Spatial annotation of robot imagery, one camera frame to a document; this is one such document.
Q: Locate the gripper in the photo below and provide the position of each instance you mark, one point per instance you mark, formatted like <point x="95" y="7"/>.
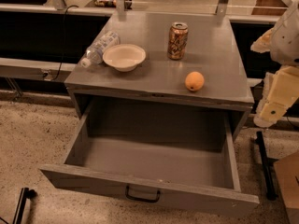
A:
<point x="286" y="42"/>

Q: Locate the grey top drawer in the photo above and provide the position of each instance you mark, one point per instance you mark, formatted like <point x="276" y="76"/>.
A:
<point x="186" y="152"/>

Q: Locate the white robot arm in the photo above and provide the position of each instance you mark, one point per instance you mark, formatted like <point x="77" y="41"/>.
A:
<point x="282" y="41"/>

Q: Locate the grey drawer cabinet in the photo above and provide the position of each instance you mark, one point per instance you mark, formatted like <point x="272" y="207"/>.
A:
<point x="190" y="60"/>

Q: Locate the orange fruit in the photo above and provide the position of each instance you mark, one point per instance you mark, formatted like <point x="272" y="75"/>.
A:
<point x="194" y="81"/>

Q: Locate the gold drink can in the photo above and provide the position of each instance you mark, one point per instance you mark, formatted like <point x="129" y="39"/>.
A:
<point x="178" y="36"/>

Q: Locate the white paper bowl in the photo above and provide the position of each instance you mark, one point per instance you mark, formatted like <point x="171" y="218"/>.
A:
<point x="124" y="57"/>

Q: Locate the clear plastic water bottle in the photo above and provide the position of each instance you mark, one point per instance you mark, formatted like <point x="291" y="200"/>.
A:
<point x="94" y="53"/>

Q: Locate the black floor stand left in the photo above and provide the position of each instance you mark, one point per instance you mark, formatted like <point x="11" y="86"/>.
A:
<point x="25" y="195"/>

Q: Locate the black top drawer handle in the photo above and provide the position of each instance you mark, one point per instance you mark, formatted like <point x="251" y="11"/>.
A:
<point x="144" y="197"/>

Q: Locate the grey rail shelf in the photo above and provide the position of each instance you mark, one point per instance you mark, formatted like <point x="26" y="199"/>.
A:
<point x="35" y="70"/>

